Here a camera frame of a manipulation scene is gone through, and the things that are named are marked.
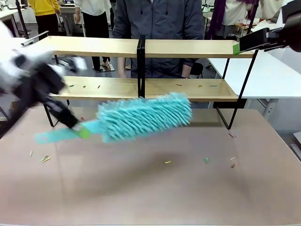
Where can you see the person in yellow jacket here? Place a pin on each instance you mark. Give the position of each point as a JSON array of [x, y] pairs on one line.
[[45, 14]]

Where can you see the large white side table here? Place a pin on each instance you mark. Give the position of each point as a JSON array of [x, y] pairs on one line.
[[270, 77]]

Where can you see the teal microfibre duster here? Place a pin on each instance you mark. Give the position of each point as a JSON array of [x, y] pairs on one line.
[[145, 117]]

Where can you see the wooden two-tier shelf black frame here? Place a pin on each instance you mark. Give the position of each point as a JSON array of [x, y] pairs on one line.
[[105, 47]]

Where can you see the white table with dark edge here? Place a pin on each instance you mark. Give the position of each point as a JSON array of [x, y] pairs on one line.
[[17, 41]]

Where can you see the aluminium table edge rail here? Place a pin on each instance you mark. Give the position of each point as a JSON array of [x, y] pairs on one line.
[[296, 148]]

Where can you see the person white shirt black trousers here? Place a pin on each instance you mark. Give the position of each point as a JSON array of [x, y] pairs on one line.
[[95, 23]]

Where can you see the person with purple scarf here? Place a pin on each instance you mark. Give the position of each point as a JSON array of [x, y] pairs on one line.
[[225, 16]]

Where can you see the person in grey jacket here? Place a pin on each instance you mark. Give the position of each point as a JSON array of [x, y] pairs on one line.
[[160, 18]]

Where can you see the black chair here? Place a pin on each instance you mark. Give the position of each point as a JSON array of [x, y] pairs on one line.
[[198, 69]]

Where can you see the grey flat floor plate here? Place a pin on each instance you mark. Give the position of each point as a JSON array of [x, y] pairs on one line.
[[108, 68]]

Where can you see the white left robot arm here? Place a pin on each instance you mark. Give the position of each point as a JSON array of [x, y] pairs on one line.
[[7, 58]]

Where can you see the black stand pole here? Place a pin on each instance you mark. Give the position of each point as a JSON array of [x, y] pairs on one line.
[[252, 14], [22, 21]]

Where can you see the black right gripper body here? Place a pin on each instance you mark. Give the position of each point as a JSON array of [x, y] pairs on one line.
[[291, 30]]

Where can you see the person's left forearm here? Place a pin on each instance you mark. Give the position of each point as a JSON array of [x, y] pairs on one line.
[[185, 70]]

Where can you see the grey background desk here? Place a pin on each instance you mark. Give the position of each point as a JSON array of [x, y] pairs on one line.
[[70, 11]]

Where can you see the bystander bare hand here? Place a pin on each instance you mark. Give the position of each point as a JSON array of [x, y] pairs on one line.
[[77, 18]]

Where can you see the person's right forearm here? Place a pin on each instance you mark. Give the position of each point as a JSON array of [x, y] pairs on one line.
[[121, 69]]

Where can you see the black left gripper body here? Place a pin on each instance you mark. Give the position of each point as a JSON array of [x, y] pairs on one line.
[[42, 82]]

